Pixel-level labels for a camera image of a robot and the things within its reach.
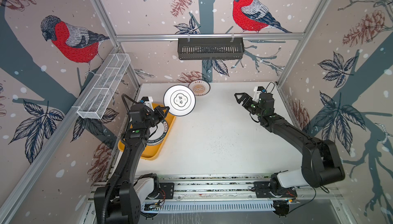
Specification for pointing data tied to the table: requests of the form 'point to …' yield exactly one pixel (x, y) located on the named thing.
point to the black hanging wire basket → (210, 48)
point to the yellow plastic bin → (154, 152)
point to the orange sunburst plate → (200, 87)
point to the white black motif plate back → (180, 99)
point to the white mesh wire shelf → (99, 96)
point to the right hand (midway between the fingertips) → (238, 98)
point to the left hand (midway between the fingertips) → (168, 107)
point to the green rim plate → (157, 133)
